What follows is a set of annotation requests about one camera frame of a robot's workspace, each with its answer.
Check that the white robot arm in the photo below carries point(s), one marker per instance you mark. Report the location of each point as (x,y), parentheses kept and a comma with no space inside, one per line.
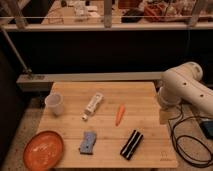
(183,82)

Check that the translucent white cup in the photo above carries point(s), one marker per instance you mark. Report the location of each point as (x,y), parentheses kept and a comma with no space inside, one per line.
(54,102)

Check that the white tube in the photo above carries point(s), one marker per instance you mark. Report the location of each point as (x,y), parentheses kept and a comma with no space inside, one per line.
(92,105)

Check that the orange carrot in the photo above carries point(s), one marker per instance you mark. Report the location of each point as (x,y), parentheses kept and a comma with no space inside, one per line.
(119,114)

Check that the wooden cutting board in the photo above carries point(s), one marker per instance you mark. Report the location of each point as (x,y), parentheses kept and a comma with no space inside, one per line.
(141,113)

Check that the grey ledge shelf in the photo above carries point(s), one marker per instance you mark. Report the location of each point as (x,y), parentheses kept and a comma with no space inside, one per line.
(43,82)

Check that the metal diagonal rod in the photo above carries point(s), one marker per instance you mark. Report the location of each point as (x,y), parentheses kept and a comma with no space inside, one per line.
(27,70)

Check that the orange plate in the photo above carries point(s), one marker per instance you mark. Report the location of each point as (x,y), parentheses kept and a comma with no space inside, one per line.
(43,151)

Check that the dark power box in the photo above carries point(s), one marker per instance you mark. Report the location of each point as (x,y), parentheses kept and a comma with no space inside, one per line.
(207,128)

